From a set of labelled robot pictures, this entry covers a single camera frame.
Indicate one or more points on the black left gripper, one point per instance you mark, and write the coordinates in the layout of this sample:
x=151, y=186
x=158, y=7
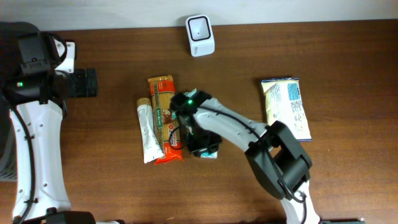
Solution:
x=83, y=89

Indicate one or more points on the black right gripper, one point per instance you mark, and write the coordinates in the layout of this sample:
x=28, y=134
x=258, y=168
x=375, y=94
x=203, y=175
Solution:
x=196, y=150

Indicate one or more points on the small green tissue pack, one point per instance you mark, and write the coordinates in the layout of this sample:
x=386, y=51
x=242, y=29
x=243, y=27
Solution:
x=208, y=155

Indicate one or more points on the white tube with tan cap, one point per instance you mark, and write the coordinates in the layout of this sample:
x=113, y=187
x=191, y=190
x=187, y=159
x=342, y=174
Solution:
x=151, y=147

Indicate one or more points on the orange spaghetti packet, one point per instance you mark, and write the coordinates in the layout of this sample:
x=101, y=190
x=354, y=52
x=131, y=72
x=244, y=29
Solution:
x=162, y=89

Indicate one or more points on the yellow white snack bag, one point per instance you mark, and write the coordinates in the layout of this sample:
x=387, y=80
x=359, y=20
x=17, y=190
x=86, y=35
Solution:
x=283, y=102

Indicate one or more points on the green plastic pouch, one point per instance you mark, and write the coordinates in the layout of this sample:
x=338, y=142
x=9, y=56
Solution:
x=190, y=93

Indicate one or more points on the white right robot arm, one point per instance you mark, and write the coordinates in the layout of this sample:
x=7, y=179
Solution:
x=278, y=161

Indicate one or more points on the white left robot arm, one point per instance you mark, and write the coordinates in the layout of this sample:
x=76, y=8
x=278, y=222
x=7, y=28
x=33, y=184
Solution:
x=37, y=96

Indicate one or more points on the white barcode scanner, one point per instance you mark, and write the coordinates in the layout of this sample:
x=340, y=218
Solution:
x=200, y=35

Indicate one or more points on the dark grey plastic basket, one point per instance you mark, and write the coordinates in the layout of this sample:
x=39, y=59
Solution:
x=9, y=64

